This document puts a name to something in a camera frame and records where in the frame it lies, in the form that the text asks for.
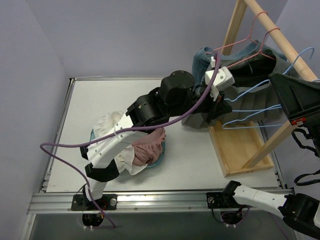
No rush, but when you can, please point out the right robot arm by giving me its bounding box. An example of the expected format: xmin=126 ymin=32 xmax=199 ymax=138
xmin=222 ymin=73 xmax=320 ymax=239

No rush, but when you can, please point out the grey pleated skirt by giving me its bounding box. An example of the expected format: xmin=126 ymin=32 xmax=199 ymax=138
xmin=181 ymin=49 xmax=300 ymax=130

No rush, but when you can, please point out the wooden clothes rack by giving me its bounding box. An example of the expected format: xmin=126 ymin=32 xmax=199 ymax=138
xmin=209 ymin=0 xmax=320 ymax=178

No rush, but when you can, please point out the pink pleated skirt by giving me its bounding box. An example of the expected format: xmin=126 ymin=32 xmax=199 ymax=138
xmin=131 ymin=127 xmax=166 ymax=167

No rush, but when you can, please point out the teal plastic bin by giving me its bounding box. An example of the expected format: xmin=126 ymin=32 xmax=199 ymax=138
xmin=89 ymin=128 xmax=168 ymax=172

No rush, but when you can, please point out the pink wire hanger front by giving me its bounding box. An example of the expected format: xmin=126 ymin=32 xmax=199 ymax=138
xmin=224 ymin=27 xmax=279 ymax=69

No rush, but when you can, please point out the blue wire hanger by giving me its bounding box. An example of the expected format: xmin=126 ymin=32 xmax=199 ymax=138
xmin=221 ymin=79 xmax=320 ymax=130
xmin=225 ymin=46 xmax=315 ymax=103

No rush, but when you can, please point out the pink wire hanger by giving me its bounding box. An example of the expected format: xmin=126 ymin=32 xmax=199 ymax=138
xmin=224 ymin=27 xmax=279 ymax=69
xmin=205 ymin=11 xmax=268 ymax=55

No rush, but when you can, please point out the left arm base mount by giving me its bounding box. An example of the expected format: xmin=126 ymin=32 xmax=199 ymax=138
xmin=70 ymin=184 xmax=118 ymax=211

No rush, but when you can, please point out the aluminium front rail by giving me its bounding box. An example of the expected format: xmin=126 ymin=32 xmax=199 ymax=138
xmin=26 ymin=188 xmax=298 ymax=215

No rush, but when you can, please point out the pink wire hanger rear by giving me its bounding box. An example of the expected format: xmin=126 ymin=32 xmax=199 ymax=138
xmin=205 ymin=11 xmax=268 ymax=55

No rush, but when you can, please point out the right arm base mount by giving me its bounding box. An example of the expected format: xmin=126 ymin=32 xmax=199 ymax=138
xmin=206 ymin=191 xmax=238 ymax=209

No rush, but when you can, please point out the blue denim skirt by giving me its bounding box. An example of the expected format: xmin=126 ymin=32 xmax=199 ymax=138
xmin=191 ymin=44 xmax=287 ymax=87

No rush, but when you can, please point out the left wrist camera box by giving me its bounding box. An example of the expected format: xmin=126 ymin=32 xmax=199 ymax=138
xmin=204 ymin=56 xmax=235 ymax=101

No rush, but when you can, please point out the blue wire hanger front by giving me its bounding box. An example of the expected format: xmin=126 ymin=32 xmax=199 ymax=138
xmin=221 ymin=79 xmax=320 ymax=130

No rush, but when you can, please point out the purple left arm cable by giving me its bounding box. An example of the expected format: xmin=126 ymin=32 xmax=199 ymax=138
xmin=39 ymin=51 xmax=222 ymax=230

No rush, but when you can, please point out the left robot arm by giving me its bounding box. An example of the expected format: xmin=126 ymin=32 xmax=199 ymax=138
xmin=80 ymin=67 xmax=235 ymax=210

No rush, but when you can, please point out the white pleated skirt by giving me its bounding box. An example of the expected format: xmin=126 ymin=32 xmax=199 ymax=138
xmin=90 ymin=111 xmax=147 ymax=176

